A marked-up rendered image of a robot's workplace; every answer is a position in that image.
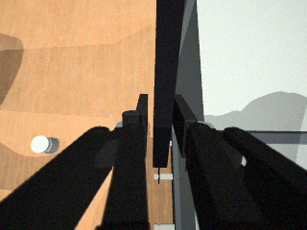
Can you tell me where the grey cylinder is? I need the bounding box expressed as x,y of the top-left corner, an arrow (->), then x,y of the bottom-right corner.
31,135 -> 59,154

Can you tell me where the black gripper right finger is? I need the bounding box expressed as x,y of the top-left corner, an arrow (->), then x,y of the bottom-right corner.
172,94 -> 307,230

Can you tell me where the black long thin rod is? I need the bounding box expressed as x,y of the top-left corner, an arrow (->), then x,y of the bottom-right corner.
153,0 -> 185,184

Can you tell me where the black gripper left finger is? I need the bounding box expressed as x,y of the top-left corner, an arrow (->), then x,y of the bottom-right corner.
0,94 -> 151,230

